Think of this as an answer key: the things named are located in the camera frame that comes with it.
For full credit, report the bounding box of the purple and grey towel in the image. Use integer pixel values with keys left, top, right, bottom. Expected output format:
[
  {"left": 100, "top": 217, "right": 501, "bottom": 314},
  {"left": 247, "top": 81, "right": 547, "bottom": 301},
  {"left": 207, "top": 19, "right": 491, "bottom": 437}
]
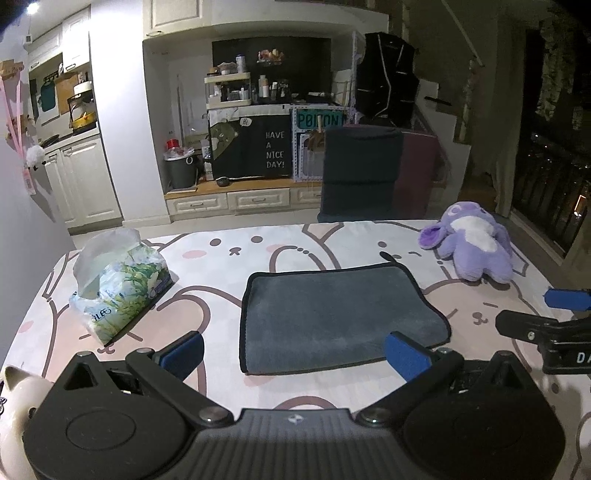
[{"left": 238, "top": 262, "right": 452, "bottom": 376}]

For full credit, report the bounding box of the purple plush bunny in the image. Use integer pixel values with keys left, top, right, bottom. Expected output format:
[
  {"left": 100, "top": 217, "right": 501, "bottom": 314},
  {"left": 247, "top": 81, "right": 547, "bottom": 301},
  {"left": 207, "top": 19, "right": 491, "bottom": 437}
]
[{"left": 419, "top": 201, "right": 513, "bottom": 284}]

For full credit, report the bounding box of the floral tissue pack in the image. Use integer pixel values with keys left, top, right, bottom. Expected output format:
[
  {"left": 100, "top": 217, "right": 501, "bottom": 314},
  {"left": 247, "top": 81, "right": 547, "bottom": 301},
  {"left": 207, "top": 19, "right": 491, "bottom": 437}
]
[{"left": 69, "top": 227, "right": 172, "bottom": 345}]

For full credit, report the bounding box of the white ceramic cat figure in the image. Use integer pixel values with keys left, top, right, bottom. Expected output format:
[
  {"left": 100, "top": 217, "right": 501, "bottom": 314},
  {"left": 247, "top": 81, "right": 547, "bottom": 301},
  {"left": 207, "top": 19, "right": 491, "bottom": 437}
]
[{"left": 1, "top": 366, "right": 53, "bottom": 479}]

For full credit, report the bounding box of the wooden low drawer cabinet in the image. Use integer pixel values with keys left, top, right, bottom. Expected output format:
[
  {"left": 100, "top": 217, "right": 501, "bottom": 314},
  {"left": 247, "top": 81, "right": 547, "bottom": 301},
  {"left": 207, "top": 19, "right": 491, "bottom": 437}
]
[{"left": 164, "top": 178, "right": 322, "bottom": 221}]

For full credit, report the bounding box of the maroon padded board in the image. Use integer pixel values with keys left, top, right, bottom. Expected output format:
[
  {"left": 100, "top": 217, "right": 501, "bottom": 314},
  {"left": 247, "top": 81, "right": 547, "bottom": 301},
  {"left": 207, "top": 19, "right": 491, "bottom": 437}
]
[{"left": 394, "top": 130, "right": 441, "bottom": 220}]

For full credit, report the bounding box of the white kitchen cabinet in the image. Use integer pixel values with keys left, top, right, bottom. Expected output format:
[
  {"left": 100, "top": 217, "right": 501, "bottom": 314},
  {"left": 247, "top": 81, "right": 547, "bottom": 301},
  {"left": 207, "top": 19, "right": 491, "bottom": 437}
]
[{"left": 44, "top": 129, "right": 122, "bottom": 230}]

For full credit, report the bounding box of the black trash bin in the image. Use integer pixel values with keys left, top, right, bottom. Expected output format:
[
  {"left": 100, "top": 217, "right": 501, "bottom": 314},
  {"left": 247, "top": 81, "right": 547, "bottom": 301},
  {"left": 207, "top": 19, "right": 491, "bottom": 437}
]
[{"left": 164, "top": 148, "right": 198, "bottom": 190}]

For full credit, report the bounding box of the dark office chair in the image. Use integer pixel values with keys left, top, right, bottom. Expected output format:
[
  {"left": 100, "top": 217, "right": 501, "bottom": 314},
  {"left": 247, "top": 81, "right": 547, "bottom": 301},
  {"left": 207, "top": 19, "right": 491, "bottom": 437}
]
[{"left": 318, "top": 125, "right": 404, "bottom": 223}]

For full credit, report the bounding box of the black have a nice day cloth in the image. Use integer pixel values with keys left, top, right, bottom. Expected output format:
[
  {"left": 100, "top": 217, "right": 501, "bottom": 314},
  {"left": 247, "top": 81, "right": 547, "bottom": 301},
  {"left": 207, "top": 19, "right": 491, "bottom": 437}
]
[{"left": 209, "top": 115, "right": 293, "bottom": 181}]

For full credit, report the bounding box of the teal poison sign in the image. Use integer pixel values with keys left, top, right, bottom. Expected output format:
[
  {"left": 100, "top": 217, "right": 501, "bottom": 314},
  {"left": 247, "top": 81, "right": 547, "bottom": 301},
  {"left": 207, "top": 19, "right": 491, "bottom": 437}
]
[{"left": 294, "top": 109, "right": 348, "bottom": 130}]

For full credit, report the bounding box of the black hanging garment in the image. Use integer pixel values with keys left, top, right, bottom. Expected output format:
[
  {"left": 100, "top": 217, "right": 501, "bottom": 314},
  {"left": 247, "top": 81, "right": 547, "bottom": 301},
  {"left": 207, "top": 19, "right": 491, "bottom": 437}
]
[{"left": 355, "top": 32, "right": 419, "bottom": 129}]

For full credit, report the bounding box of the white storage shelf rack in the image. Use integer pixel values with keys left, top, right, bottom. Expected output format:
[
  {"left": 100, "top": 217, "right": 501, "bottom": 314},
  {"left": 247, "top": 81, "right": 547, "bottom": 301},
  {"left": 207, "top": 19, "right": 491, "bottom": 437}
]
[{"left": 204, "top": 72, "right": 252, "bottom": 110}]

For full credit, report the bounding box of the pink hanging strap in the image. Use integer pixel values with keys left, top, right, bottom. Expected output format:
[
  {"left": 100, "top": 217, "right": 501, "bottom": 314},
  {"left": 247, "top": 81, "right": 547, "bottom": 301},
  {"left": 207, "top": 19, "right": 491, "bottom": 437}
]
[{"left": 0, "top": 73, "right": 37, "bottom": 195}]

